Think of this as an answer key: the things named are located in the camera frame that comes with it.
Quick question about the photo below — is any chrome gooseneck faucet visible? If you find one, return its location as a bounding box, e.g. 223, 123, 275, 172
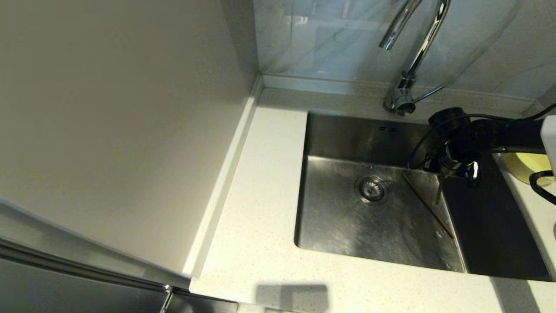
378, 0, 452, 117

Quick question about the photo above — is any stainless steel sink basin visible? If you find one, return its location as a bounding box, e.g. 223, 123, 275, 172
294, 111, 554, 282

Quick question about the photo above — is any grey tall cabinet door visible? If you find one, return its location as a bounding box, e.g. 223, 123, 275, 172
0, 188, 192, 313

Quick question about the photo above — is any chrome cabinet door handle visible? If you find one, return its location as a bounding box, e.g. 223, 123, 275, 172
159, 284, 174, 313

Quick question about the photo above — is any yellow plastic bowl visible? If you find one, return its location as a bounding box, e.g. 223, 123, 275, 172
504, 152, 553, 185

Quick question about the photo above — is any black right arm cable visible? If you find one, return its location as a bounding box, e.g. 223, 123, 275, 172
407, 102, 556, 206

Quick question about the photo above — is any round metal drain strainer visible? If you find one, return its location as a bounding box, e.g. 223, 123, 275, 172
354, 175, 389, 206

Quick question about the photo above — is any grey base cabinet front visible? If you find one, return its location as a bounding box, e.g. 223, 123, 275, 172
169, 289, 238, 313

